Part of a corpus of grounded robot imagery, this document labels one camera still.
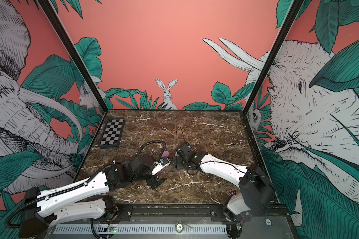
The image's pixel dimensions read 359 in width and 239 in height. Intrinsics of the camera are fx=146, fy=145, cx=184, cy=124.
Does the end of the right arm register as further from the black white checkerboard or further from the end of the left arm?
the black white checkerboard

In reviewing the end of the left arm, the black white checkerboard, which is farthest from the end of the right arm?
the black white checkerboard

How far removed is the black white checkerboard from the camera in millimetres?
992
